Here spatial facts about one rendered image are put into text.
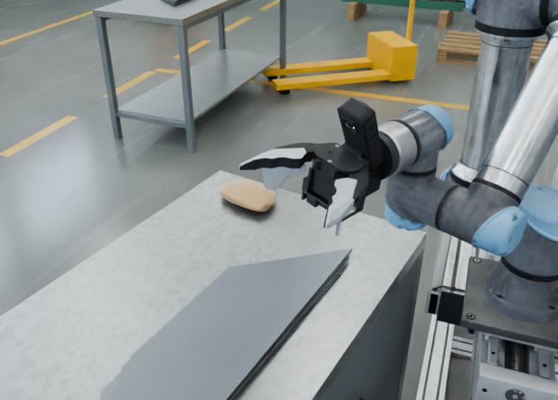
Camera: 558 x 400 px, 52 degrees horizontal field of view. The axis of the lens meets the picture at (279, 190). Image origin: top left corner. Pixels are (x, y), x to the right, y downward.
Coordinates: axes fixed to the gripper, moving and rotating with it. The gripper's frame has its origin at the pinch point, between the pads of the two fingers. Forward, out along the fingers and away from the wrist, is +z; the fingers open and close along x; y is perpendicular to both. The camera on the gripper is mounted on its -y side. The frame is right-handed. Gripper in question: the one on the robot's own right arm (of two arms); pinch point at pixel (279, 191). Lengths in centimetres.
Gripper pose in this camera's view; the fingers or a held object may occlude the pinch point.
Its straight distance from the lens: 68.5
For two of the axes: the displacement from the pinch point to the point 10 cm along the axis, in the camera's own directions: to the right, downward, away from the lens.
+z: -7.2, 3.5, -6.0
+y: -0.9, 8.1, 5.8
